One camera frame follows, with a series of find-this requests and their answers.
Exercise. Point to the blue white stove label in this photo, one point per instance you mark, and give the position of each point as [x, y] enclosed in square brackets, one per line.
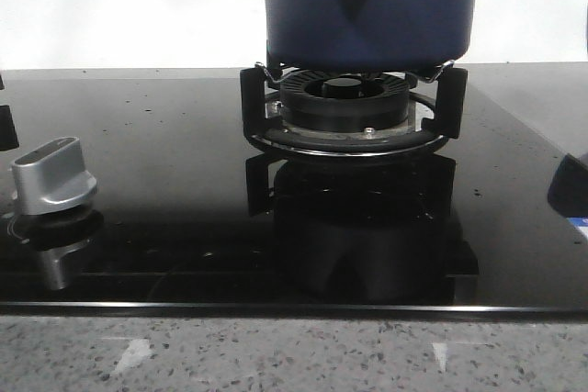
[581, 224]

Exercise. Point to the black left burner grate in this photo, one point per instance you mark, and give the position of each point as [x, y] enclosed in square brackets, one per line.
[8, 133]

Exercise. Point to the dark blue cooking pot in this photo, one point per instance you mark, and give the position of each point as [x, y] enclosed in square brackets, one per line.
[365, 36]

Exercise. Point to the black pot support grate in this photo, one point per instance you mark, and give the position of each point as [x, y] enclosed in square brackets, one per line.
[434, 116]

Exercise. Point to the black glass gas stove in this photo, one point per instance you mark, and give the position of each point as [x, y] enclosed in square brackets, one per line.
[190, 220]

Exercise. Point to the silver stove control knob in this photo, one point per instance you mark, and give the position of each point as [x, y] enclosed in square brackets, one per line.
[52, 178]

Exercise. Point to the black round gas burner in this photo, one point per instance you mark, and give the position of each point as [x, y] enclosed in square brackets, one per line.
[345, 103]

